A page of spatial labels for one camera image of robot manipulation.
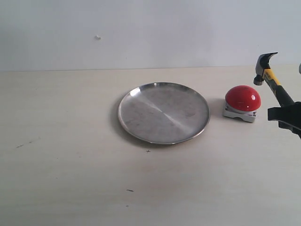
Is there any red dome push button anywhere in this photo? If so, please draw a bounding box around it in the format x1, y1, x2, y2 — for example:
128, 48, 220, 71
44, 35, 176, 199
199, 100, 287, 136
222, 85, 261, 123

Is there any black yellow claw hammer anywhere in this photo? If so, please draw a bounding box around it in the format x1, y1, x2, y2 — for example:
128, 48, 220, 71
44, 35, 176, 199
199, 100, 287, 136
253, 52, 295, 107

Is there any round steel plate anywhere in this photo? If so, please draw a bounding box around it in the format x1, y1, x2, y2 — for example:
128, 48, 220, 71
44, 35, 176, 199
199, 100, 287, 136
117, 82, 211, 145

